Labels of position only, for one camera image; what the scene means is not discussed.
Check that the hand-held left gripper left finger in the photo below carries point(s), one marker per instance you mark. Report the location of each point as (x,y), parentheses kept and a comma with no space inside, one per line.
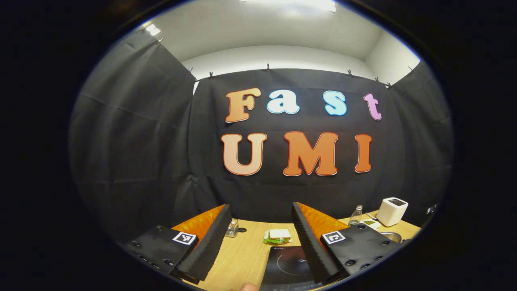
(210,242)

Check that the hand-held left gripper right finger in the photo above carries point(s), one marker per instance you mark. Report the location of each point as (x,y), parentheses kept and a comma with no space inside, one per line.
(313,246)

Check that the black induction cooktop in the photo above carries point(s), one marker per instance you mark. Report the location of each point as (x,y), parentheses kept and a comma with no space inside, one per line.
(282,266)

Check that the metal mesh holder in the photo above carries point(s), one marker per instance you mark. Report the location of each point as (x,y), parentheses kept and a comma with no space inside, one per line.
(233,229)

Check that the sandwich with lettuce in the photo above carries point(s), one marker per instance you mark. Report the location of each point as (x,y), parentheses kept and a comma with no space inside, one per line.
(278,233)

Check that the white toaster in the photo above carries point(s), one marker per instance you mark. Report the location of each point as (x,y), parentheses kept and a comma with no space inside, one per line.
(391,214)

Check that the clear plastic water bottle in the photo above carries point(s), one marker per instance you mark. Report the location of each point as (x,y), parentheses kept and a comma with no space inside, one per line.
(356,214)

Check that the metal spoon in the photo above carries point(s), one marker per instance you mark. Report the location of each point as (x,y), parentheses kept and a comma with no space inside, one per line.
(371,216)

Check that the white divided bean dish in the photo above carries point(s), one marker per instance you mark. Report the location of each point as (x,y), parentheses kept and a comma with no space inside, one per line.
(369,223)

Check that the black backdrop cloth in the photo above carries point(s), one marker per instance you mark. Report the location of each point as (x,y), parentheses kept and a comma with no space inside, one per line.
(161,153)

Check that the ceiling light panel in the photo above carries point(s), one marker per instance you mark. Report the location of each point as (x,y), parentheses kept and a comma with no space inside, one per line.
(295,4)
(152,29)

